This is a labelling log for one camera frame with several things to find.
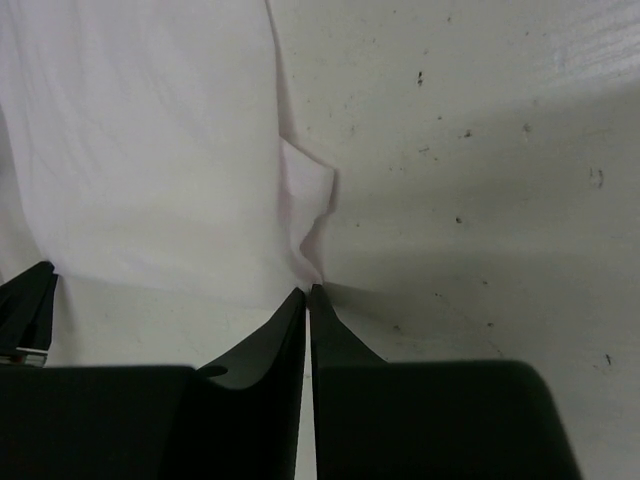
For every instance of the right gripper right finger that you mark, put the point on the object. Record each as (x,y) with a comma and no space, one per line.
(480,419)

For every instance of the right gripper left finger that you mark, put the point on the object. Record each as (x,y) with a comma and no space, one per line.
(234,418)

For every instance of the white tank top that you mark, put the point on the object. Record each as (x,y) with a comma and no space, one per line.
(145,137)

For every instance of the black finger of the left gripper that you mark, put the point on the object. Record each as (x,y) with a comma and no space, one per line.
(27,304)

